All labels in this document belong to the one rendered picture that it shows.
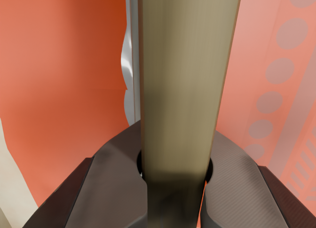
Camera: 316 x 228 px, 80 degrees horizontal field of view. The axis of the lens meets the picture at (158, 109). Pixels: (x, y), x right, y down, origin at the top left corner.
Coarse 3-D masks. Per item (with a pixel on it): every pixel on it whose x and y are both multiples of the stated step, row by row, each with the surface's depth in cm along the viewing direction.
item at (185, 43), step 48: (144, 0) 5; (192, 0) 5; (240, 0) 5; (144, 48) 6; (192, 48) 6; (144, 96) 7; (192, 96) 6; (144, 144) 8; (192, 144) 7; (192, 192) 8
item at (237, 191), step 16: (224, 144) 10; (224, 160) 9; (240, 160) 9; (208, 176) 9; (224, 176) 8; (240, 176) 8; (256, 176) 8; (208, 192) 7; (224, 192) 7; (240, 192) 7; (256, 192) 7; (208, 208) 7; (224, 208) 7; (240, 208) 7; (256, 208) 7; (272, 208) 7; (208, 224) 7; (224, 224) 6; (240, 224) 6; (256, 224) 6; (272, 224) 6
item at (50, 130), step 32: (0, 96) 18; (32, 96) 18; (64, 96) 18; (96, 96) 18; (224, 96) 17; (32, 128) 20; (64, 128) 20; (96, 128) 19; (224, 128) 19; (32, 160) 22; (64, 160) 22; (32, 192) 25
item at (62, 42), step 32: (0, 0) 14; (32, 0) 14; (64, 0) 14; (96, 0) 14; (256, 0) 14; (0, 32) 15; (32, 32) 15; (64, 32) 15; (96, 32) 15; (256, 32) 15; (0, 64) 17; (32, 64) 17; (64, 64) 16; (96, 64) 16; (256, 64) 16
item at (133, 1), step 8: (136, 0) 11; (136, 8) 11; (136, 16) 11; (136, 24) 11; (136, 32) 12; (136, 40) 12; (136, 48) 12; (136, 56) 12; (136, 64) 12; (136, 72) 13; (136, 80) 13; (136, 88) 13; (136, 96) 14; (136, 104) 14; (136, 112) 14; (136, 120) 14
